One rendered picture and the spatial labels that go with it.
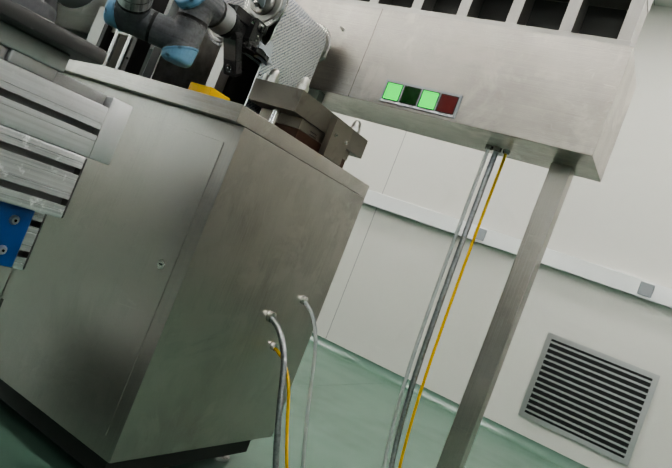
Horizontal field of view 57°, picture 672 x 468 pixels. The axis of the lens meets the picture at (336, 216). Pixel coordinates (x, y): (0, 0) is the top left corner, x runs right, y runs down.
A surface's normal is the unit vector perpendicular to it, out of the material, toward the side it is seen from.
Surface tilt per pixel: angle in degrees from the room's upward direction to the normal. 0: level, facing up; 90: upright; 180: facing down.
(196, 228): 90
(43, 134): 90
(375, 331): 90
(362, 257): 90
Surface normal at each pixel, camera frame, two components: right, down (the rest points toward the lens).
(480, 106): -0.45, -0.22
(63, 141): 0.72, 0.26
